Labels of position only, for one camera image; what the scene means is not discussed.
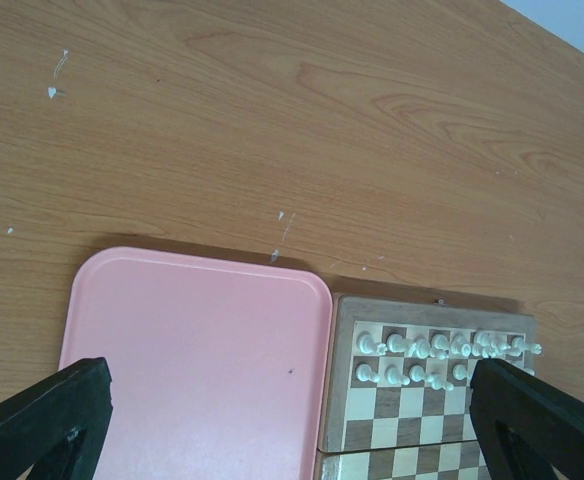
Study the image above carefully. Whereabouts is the white chess piece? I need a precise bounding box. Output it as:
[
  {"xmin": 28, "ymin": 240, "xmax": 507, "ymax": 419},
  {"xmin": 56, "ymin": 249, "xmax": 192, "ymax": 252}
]
[
  {"xmin": 409, "ymin": 365, "xmax": 426, "ymax": 382},
  {"xmin": 424, "ymin": 373, "xmax": 455, "ymax": 391},
  {"xmin": 385, "ymin": 365, "xmax": 411, "ymax": 386},
  {"xmin": 356, "ymin": 332, "xmax": 388, "ymax": 356},
  {"xmin": 386, "ymin": 333, "xmax": 413, "ymax": 355},
  {"xmin": 452, "ymin": 363, "xmax": 469, "ymax": 381},
  {"xmin": 450, "ymin": 334, "xmax": 473, "ymax": 358},
  {"xmin": 406, "ymin": 338, "xmax": 447, "ymax": 360},
  {"xmin": 432, "ymin": 333, "xmax": 450, "ymax": 351},
  {"xmin": 508, "ymin": 336, "xmax": 542, "ymax": 357},
  {"xmin": 354, "ymin": 363, "xmax": 380, "ymax": 384}
]

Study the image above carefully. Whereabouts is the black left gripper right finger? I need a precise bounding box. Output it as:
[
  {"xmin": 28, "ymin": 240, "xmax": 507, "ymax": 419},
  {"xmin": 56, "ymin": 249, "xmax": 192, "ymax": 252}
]
[{"xmin": 470, "ymin": 359, "xmax": 584, "ymax": 479}]

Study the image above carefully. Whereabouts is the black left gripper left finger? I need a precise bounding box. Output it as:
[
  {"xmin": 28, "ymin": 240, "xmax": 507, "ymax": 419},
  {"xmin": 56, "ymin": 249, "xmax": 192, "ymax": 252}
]
[{"xmin": 0, "ymin": 357, "xmax": 113, "ymax": 479}]

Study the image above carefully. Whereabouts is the wooden chess board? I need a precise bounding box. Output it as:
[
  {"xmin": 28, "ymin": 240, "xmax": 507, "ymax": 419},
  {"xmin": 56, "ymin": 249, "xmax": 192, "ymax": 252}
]
[{"xmin": 314, "ymin": 295, "xmax": 538, "ymax": 479}]

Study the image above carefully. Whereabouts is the pink plastic tray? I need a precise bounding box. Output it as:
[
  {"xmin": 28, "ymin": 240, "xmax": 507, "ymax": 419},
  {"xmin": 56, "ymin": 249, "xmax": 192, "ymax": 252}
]
[{"xmin": 60, "ymin": 247, "xmax": 332, "ymax": 479}]

